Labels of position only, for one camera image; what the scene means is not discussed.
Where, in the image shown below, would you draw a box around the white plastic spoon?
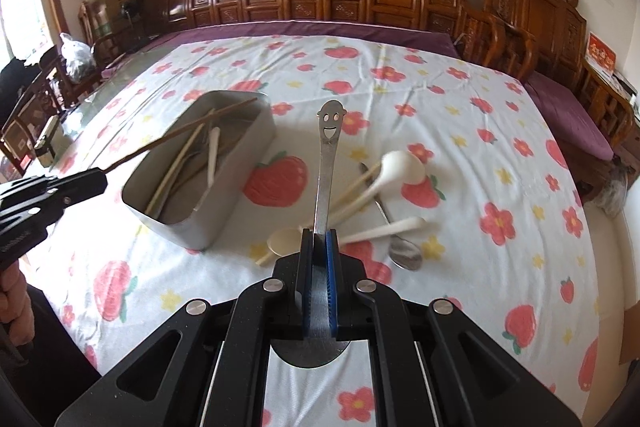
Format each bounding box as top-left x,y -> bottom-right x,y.
206,127 -> 222,198

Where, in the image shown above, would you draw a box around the dark wooden chair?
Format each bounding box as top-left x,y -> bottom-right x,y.
0,57 -> 103,178

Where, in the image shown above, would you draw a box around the white ceramic spoon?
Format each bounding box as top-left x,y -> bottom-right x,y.
320,150 -> 426,223

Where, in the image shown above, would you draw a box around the rectangular metal tin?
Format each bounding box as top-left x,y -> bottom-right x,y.
121,90 -> 276,252

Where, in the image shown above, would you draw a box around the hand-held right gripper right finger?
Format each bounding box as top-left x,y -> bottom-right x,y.
325,231 -> 582,427

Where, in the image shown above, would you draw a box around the grey plastic bag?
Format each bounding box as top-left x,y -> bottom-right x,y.
59,32 -> 97,82

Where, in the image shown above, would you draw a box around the cream plastic spoon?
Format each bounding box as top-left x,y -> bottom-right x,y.
267,216 -> 427,260

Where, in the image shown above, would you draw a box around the square purple seat cushion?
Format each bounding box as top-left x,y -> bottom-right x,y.
522,72 -> 615,162

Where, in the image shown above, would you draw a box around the brown wooden chopstick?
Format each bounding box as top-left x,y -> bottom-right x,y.
106,97 -> 259,171
170,107 -> 219,192

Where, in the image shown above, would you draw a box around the floral strawberry tablecloth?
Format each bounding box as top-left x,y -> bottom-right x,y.
22,34 -> 601,427

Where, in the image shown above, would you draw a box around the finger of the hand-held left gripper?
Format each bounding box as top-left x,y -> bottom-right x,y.
47,170 -> 109,210

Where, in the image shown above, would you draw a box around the long purple seat cushion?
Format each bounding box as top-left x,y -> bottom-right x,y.
102,21 -> 461,68

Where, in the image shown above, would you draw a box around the carved wooden armchair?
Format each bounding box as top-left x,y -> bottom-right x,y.
452,0 -> 621,168

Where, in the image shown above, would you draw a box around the dark cloth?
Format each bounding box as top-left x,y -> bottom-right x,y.
0,57 -> 32,124

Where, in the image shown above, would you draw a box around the red desk calendar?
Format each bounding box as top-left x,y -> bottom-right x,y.
585,32 -> 617,72

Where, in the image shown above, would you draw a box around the wooden side table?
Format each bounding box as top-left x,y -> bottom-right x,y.
580,57 -> 640,148

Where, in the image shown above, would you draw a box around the clear plastic bag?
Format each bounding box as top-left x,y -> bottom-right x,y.
592,167 -> 631,215

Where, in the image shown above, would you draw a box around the smiley face metal spoon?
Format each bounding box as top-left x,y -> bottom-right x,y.
272,99 -> 352,369

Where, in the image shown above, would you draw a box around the plain metal spoon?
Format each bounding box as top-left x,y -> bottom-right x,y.
359,162 -> 425,271

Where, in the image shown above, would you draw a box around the person's left forearm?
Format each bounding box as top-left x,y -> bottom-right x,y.
0,263 -> 35,339

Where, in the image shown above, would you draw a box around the small cream box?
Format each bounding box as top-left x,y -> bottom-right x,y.
32,114 -> 64,168

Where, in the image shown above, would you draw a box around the stack of boxes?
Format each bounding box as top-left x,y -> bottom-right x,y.
80,0 -> 151,58

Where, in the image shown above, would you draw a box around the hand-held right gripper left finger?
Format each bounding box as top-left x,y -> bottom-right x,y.
54,228 -> 314,427

